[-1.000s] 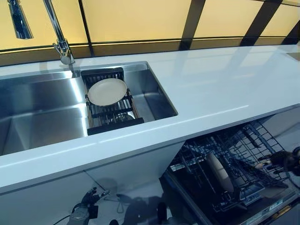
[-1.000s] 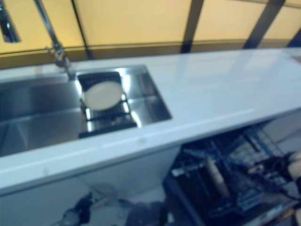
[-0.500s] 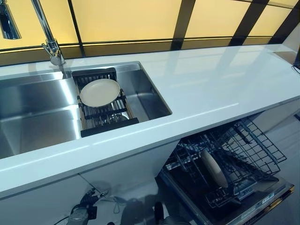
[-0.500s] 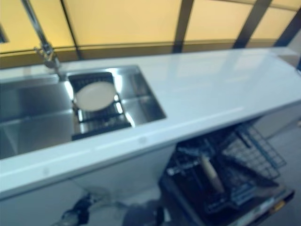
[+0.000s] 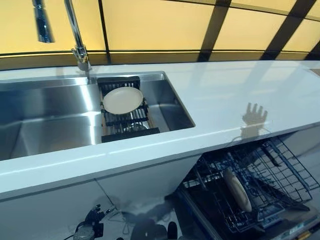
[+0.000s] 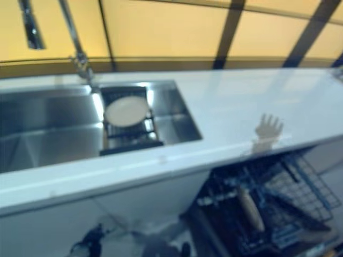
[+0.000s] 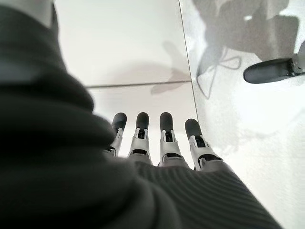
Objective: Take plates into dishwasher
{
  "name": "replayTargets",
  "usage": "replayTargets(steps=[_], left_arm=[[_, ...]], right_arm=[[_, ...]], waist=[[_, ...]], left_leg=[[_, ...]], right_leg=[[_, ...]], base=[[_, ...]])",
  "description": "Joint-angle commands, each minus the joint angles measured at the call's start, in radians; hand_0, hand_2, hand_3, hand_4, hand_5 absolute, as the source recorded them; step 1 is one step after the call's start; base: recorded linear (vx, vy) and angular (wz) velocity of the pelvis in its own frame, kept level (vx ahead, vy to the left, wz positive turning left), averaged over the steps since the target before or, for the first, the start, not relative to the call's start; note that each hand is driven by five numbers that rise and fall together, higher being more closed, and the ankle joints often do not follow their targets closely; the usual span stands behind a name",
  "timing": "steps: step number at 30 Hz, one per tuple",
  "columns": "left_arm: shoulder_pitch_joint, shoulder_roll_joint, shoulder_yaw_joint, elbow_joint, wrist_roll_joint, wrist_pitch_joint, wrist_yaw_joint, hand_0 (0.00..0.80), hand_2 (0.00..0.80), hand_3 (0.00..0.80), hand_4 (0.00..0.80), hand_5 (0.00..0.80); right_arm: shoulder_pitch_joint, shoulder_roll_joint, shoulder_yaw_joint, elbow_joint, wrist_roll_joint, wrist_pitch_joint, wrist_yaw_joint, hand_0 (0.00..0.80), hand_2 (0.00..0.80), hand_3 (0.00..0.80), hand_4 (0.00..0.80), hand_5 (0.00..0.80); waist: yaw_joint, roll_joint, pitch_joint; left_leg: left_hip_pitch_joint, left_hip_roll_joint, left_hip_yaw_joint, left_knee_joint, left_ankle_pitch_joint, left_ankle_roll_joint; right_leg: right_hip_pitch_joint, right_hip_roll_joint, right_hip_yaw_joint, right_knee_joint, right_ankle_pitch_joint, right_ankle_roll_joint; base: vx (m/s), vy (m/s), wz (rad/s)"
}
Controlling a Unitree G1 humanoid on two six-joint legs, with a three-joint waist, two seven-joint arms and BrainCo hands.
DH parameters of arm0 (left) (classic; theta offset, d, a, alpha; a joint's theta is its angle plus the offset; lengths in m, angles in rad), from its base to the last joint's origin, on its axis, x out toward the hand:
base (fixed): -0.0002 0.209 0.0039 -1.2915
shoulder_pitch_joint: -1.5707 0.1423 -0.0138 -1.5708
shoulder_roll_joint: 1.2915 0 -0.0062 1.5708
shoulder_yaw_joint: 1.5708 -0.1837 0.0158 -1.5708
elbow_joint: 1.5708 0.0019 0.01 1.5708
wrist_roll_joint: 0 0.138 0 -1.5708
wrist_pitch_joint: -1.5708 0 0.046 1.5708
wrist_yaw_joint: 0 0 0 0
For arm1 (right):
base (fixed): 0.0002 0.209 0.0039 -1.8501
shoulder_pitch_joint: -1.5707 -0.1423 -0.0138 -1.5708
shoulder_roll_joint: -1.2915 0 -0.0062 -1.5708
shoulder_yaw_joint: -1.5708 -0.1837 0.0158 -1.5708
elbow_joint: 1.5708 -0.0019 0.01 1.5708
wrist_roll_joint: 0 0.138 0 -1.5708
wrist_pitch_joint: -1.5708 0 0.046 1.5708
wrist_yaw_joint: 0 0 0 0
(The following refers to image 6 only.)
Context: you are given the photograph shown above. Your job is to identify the stainless steel kitchen sink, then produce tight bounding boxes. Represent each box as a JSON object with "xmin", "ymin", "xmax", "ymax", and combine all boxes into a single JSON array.
[{"xmin": 0, "ymin": 79, "xmax": 203, "ymax": 175}]

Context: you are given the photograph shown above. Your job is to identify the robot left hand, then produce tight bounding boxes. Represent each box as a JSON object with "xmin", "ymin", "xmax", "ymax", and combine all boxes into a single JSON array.
[{"xmin": 85, "ymin": 223, "xmax": 105, "ymax": 252}]

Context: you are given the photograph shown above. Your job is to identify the black dish rack steel rods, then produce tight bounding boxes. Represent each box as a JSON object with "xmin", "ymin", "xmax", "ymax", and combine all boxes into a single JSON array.
[{"xmin": 99, "ymin": 85, "xmax": 165, "ymax": 156}]

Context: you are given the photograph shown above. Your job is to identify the chrome pull-down kitchen faucet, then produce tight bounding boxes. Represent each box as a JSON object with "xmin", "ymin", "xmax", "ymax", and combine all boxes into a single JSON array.
[{"xmin": 18, "ymin": 0, "xmax": 101, "ymax": 93}]

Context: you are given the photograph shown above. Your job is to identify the wide white cabinet door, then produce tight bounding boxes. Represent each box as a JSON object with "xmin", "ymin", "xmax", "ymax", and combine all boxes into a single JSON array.
[{"xmin": 0, "ymin": 192, "xmax": 116, "ymax": 257}]

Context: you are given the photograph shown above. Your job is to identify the dark built-in dishwasher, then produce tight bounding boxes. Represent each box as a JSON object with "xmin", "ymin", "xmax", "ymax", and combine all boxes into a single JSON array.
[{"xmin": 182, "ymin": 148, "xmax": 343, "ymax": 257}]

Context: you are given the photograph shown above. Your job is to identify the white round ceramic plate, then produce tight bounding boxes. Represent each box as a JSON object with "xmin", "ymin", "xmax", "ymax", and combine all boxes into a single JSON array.
[
  {"xmin": 237, "ymin": 186, "xmax": 266, "ymax": 232},
  {"xmin": 103, "ymin": 96, "xmax": 149, "ymax": 128}
]

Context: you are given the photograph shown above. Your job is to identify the narrow white cabinet door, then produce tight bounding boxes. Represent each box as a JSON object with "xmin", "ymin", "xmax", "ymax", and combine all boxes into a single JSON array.
[{"xmin": 93, "ymin": 171, "xmax": 210, "ymax": 224}]

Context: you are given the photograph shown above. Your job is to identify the window with dark frame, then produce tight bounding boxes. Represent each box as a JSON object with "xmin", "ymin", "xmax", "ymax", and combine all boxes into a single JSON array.
[{"xmin": 0, "ymin": 0, "xmax": 343, "ymax": 79}]

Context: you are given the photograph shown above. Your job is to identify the wire dishwasher basket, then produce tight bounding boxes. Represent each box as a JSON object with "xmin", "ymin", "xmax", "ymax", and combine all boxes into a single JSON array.
[{"xmin": 197, "ymin": 154, "xmax": 342, "ymax": 255}]

